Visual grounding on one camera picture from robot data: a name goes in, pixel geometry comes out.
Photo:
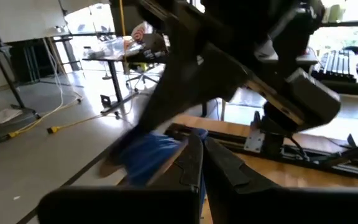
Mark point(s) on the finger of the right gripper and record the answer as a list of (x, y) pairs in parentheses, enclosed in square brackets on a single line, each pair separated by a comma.
[(191, 84)]

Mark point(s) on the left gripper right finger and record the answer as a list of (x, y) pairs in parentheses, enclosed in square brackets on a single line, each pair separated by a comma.
[(225, 171)]

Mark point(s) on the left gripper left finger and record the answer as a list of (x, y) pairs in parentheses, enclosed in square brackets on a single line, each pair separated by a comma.
[(188, 168)]

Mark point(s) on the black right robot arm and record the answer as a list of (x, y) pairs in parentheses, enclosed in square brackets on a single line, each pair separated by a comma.
[(275, 124)]

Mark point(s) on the black office chair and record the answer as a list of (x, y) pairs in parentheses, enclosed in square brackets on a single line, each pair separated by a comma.
[(141, 76)]

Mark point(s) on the black desk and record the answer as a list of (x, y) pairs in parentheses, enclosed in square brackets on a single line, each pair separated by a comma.
[(346, 85), (114, 77)]

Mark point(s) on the clear plastic bin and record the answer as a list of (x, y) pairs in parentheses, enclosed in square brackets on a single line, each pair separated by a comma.
[(120, 46)]

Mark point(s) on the black keyboard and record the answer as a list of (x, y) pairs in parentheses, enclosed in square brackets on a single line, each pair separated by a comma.
[(336, 65)]

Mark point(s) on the black computer mouse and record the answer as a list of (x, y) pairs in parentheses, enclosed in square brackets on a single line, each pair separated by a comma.
[(354, 49)]

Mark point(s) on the whiteboard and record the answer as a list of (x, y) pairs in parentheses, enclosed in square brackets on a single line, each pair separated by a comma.
[(23, 18)]

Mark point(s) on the black shelf rack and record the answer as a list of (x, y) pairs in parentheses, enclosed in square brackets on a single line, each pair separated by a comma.
[(8, 77)]

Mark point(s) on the black aluminium table frame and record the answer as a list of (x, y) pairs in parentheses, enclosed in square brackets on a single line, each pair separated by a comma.
[(322, 161)]

